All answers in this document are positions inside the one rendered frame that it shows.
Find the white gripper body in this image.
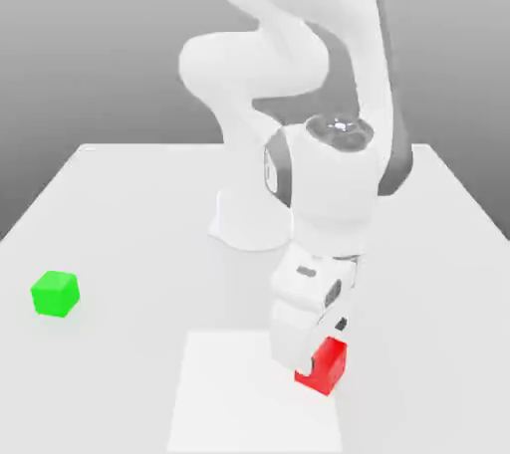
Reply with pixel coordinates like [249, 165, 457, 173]
[269, 298, 353, 370]

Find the small red cube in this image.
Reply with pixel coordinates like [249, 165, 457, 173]
[293, 335, 349, 398]

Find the small green cube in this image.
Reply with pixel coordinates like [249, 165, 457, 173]
[30, 269, 82, 320]

